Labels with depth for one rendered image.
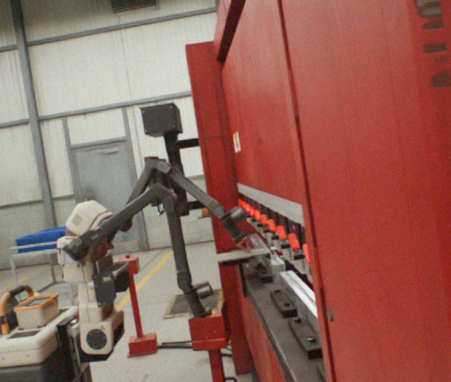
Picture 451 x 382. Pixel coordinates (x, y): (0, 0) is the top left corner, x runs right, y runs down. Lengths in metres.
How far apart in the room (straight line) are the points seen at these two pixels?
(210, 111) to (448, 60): 3.27
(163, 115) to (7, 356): 1.87
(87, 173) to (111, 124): 1.07
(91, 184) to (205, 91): 6.83
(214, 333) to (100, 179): 7.89
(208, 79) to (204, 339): 1.82
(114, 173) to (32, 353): 7.58
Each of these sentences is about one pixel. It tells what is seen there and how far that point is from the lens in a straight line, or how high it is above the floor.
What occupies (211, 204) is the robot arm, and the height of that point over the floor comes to 1.27.
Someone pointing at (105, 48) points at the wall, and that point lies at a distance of 10.22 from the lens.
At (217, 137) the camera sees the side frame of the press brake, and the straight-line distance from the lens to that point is 3.44.
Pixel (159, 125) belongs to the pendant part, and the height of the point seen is 1.80.
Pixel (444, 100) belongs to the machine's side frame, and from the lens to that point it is 0.20.
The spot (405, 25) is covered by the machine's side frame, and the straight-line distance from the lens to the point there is 0.21.
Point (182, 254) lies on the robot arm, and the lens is 2.28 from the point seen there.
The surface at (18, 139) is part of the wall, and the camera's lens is 10.70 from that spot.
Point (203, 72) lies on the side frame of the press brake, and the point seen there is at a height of 2.10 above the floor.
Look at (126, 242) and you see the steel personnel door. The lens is 10.01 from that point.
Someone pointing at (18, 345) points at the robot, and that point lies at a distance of 2.59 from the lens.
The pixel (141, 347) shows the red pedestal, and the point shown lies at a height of 0.07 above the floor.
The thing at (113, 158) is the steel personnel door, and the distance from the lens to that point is 9.94.
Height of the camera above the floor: 1.48
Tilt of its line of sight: 3 degrees down
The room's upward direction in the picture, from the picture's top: 9 degrees counter-clockwise
